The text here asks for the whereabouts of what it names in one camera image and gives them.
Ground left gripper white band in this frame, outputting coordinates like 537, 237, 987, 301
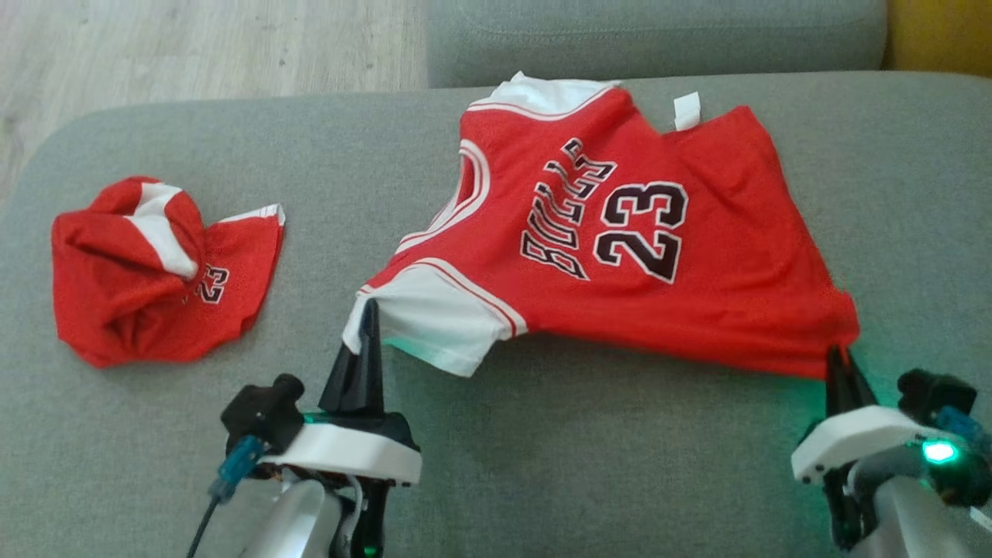
260, 299, 423, 487

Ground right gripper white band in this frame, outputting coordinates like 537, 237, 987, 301
790, 346, 942, 485

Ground red Bulls 23 jersey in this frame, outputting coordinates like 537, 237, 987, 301
341, 71, 861, 381

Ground red Bulls 23 shorts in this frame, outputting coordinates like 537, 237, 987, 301
51, 176, 286, 368

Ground grey sofa seat cushion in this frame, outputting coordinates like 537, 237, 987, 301
0, 71, 992, 558

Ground yellow panel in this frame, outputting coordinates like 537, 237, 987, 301
883, 0, 992, 78

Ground grey sofa back cushion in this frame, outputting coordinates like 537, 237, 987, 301
426, 0, 888, 88

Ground right blue-plug camera cable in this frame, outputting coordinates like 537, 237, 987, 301
934, 407, 992, 460

